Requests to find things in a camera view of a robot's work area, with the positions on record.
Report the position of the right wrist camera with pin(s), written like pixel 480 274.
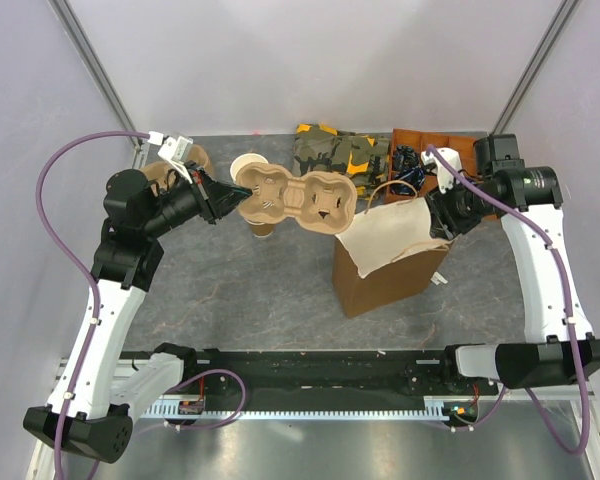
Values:
pixel 445 179

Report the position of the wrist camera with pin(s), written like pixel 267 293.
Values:
pixel 445 179
pixel 172 149

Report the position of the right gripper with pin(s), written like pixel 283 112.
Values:
pixel 444 224

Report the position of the blue striped rolled band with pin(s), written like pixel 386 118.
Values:
pixel 413 176

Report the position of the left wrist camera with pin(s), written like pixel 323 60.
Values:
pixel 172 149

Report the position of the stack of paper cups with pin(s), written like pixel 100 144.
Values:
pixel 243 170

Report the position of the orange compartment tray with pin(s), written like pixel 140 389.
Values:
pixel 419 140

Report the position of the white wrapped straw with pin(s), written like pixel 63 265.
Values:
pixel 438 279

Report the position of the slotted cable duct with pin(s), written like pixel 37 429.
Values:
pixel 179 410

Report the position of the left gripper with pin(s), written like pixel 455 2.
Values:
pixel 216 199

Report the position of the brown paper bag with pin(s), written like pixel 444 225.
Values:
pixel 387 254

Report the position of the dark rolled band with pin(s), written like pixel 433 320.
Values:
pixel 405 157

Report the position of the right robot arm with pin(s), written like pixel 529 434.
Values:
pixel 560 347

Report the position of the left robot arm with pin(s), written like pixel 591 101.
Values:
pixel 87 414

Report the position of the camouflage folded cloth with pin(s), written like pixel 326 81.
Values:
pixel 363 158

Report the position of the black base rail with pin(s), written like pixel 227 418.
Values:
pixel 324 380

